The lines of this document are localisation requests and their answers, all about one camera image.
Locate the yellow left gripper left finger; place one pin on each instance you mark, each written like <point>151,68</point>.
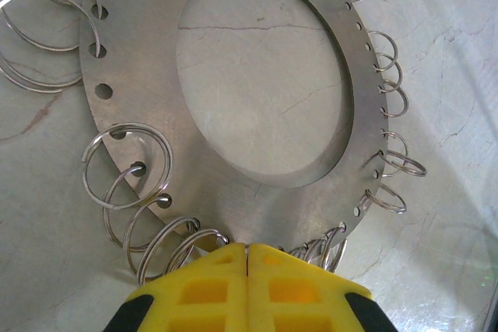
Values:
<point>237,289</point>

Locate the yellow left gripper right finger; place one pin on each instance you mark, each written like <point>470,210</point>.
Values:
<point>258,289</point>

